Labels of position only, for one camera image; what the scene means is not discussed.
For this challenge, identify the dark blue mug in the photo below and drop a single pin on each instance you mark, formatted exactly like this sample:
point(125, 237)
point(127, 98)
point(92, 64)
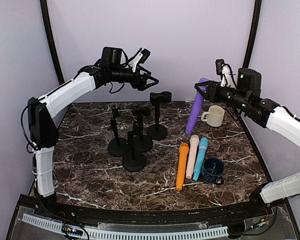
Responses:
point(212, 171)

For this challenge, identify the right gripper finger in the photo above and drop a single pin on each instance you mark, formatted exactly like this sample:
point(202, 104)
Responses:
point(202, 90)
point(204, 84)

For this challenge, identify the white ribbed mug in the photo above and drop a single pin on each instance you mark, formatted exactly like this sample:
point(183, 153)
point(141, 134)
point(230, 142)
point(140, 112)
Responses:
point(214, 116)

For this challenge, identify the left black frame post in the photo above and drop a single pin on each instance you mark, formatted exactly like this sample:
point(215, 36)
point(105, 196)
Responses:
point(50, 40)

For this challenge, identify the purple microphone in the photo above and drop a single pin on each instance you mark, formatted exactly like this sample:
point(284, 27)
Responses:
point(195, 110)

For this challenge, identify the pink microphone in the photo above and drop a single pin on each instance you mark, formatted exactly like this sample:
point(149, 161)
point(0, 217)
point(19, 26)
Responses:
point(194, 143)

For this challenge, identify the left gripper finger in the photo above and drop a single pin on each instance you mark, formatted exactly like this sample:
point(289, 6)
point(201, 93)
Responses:
point(148, 82)
point(144, 71)

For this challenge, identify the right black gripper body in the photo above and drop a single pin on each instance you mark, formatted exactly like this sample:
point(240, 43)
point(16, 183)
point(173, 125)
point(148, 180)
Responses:
point(215, 97)

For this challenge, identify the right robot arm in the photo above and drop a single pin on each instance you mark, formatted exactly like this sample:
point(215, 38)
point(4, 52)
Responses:
point(267, 114)

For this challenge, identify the black stand of orange microphone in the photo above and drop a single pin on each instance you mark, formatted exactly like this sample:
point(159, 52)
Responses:
point(142, 143)

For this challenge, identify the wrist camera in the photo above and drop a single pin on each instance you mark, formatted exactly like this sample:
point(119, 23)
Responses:
point(139, 58)
point(225, 72)

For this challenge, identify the black stand of purple microphone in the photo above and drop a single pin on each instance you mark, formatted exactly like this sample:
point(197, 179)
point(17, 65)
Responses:
point(157, 131)

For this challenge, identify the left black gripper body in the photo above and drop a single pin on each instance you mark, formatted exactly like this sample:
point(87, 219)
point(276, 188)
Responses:
point(135, 82)

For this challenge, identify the right black frame post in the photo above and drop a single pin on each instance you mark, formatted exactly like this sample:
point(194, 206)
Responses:
point(252, 34)

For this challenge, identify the black stand of blue microphone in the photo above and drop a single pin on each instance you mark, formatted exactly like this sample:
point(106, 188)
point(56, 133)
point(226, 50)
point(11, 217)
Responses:
point(118, 146)

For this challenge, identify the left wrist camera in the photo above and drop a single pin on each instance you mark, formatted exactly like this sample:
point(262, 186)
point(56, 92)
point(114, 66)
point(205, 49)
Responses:
point(139, 58)

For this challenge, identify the black stand of pink microphone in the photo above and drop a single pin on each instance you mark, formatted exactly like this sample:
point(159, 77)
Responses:
point(133, 160)

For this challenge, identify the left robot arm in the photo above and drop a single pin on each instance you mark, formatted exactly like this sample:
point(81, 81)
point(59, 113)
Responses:
point(43, 133)

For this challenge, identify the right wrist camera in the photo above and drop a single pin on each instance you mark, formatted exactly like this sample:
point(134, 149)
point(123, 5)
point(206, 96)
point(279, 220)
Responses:
point(225, 72)

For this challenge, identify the black frame post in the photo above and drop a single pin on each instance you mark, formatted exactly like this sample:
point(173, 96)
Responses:
point(252, 34)
point(50, 40)

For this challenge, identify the white slotted cable duct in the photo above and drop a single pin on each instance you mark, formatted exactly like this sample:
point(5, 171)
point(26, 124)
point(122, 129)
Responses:
point(123, 232)

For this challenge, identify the black front rail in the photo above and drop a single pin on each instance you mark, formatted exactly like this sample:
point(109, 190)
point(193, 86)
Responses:
point(233, 214)

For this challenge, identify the orange microphone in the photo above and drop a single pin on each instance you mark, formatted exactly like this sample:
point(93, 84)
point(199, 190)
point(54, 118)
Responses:
point(182, 163)

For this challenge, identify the blue microphone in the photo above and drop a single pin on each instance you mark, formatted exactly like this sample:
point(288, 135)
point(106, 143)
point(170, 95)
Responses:
point(202, 148)

